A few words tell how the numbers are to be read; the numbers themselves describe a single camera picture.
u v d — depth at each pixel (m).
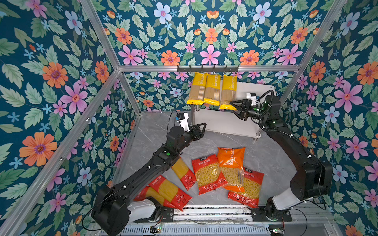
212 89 0.81
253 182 0.81
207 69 0.92
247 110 0.66
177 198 0.75
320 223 0.75
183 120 0.66
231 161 0.86
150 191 0.80
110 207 0.39
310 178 0.42
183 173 0.86
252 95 0.73
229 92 0.80
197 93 0.79
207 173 0.83
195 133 0.64
